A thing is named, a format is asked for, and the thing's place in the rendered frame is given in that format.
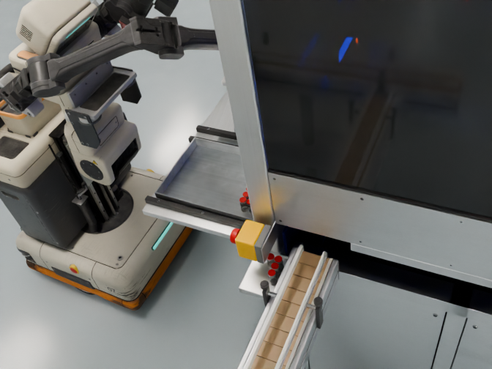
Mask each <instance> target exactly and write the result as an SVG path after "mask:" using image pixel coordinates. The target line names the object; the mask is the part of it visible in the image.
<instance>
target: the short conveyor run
mask: <svg viewBox="0 0 492 369"><path fill-rule="evenodd" d="M303 250H304V248H303V245H299V248H298V249H296V248H293V249H292V251H291V254H290V256H289V257H288V260H287V262H286V265H285V266H284V268H283V271H282V273H281V275H280V277H279V279H278V282H277V284H276V286H275V288H274V290H273V292H271V291H270V290H269V282H268V281H267V280H263V281H261V283H260V286H261V288H262V289H263V291H262V295H263V298H264V304H265V309H264V312H263V314H262V316H261V318H260V321H259V323H258V325H257V327H256V330H255V332H254V333H253V336H252V338H251V339H250V342H249V344H248V346H247V348H246V351H245V353H244V355H243V357H242V360H241V362H240V363H239V366H238V368H237V369H305V366H306V363H307V361H308V358H309V356H310V353H311V350H312V348H313V344H314V343H315V340H316V337H317V334H318V331H319V329H320V328H321V325H322V324H323V321H324V320H323V319H324V316H325V314H326V311H327V308H328V306H329V303H330V300H331V298H332V295H333V293H334V290H335V287H336V285H337V283H338V280H339V261H338V260H336V259H333V258H327V256H328V255H327V252H326V251H324V252H323V254H322V256H319V255H316V254H312V253H308V252H305V251H303Z"/></svg>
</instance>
